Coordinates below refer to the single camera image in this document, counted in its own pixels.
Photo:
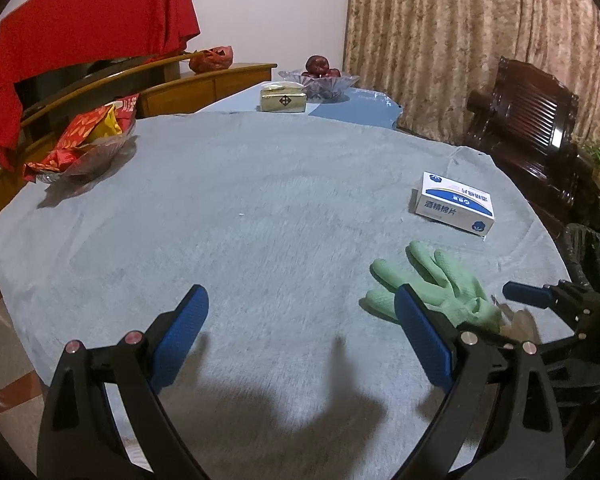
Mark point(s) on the plain red snack packet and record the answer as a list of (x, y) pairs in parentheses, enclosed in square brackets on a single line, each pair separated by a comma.
[(127, 106)]

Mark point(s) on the glass fruit bowl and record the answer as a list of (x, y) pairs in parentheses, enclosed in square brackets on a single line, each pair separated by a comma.
[(325, 89)]

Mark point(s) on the red cloth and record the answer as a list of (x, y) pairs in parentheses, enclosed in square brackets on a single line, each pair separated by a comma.
[(80, 20)]

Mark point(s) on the beige patterned curtain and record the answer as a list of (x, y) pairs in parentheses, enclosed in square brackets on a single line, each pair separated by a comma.
[(455, 10)]

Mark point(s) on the black trash bin bag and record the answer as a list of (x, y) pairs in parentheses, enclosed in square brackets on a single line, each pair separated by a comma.
[(585, 252)]

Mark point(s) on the yellow snack packet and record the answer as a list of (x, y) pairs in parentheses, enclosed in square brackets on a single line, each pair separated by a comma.
[(105, 122)]

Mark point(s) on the red patterned snack packet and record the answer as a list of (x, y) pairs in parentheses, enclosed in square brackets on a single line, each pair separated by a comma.
[(75, 140)]

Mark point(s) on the red apple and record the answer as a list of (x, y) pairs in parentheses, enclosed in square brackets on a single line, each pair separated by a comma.
[(334, 73), (317, 64)]

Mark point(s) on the dark wooden armchair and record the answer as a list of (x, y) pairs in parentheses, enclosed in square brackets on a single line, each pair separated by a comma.
[(530, 110)]

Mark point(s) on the glass snack bowl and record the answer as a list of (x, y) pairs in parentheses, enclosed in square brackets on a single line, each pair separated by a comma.
[(100, 155)]

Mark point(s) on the clear plastic wrapper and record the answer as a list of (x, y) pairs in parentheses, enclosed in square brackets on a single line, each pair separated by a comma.
[(520, 321)]

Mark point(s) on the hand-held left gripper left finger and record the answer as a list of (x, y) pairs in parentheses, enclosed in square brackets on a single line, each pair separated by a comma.
[(182, 330)]

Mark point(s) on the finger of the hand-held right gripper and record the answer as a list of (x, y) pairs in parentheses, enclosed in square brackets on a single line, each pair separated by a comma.
[(565, 342), (527, 294)]

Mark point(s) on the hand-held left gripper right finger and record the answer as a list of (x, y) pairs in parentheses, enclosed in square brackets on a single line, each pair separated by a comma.
[(425, 340)]

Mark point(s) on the gold tissue box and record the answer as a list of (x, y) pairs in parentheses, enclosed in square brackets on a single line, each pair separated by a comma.
[(282, 100)]

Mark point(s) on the grey tablecloth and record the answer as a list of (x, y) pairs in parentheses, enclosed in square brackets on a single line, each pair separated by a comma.
[(255, 210)]

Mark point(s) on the white and blue box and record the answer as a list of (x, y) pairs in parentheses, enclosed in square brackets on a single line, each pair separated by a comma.
[(455, 205)]

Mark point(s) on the black television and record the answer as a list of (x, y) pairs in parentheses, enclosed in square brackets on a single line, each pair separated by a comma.
[(45, 85)]

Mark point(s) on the blue table cover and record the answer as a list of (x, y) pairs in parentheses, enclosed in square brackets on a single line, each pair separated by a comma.
[(360, 110)]

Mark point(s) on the green rubber glove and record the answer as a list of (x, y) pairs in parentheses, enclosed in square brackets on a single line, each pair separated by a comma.
[(450, 285)]

